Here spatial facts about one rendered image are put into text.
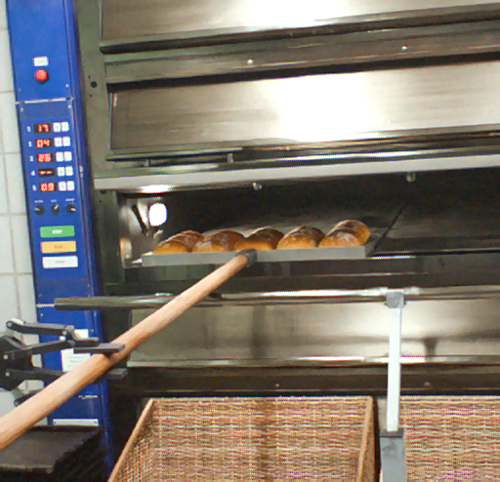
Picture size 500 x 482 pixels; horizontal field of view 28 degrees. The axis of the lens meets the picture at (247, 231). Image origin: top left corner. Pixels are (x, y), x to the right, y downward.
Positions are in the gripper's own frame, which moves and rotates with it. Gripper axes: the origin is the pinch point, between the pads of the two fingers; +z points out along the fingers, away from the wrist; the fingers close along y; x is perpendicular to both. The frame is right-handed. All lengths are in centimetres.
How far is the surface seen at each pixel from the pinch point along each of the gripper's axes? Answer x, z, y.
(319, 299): -61, 23, 4
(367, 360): -94, 28, 25
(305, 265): -99, 14, 3
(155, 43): -96, -18, -51
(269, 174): -84, 10, -20
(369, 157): -84, 32, -23
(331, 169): -84, 24, -21
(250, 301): -61, 9, 4
